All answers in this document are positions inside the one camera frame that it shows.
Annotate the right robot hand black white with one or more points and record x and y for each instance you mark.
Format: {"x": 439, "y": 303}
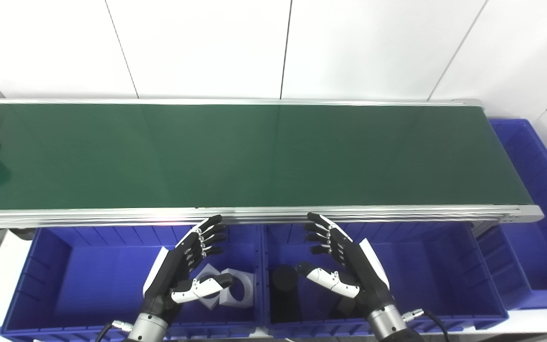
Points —
{"x": 363, "y": 275}

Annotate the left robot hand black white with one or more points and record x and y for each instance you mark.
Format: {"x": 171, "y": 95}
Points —
{"x": 171, "y": 270}

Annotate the black cylinder-on-block part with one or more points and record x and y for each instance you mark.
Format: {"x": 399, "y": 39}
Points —
{"x": 284, "y": 289}
{"x": 344, "y": 308}

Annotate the blue bin with black parts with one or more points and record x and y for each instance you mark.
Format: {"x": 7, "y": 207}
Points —
{"x": 425, "y": 270}

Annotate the blue bin with white parts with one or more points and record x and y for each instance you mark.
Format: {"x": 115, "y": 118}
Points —
{"x": 98, "y": 280}

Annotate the blue bin at conveyor end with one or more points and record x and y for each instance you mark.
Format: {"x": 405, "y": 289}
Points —
{"x": 539, "y": 237}

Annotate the green conveyor belt aluminium frame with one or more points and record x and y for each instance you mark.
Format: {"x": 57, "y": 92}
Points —
{"x": 254, "y": 156}

